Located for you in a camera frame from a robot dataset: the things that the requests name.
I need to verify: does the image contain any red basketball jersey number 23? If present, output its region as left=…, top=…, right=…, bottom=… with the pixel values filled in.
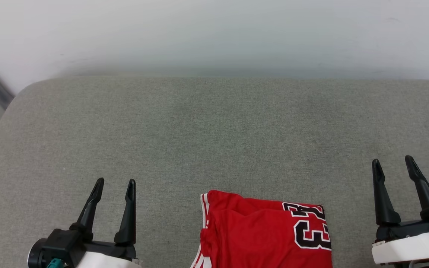
left=190, top=190, right=333, bottom=268

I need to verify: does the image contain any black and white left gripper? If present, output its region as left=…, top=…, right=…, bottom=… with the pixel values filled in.
left=69, top=178, right=143, bottom=268

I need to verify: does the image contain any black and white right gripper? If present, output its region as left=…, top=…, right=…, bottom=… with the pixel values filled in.
left=371, top=155, right=429, bottom=266

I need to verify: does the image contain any grey fabric sofa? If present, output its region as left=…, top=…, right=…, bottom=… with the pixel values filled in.
left=0, top=76, right=429, bottom=268

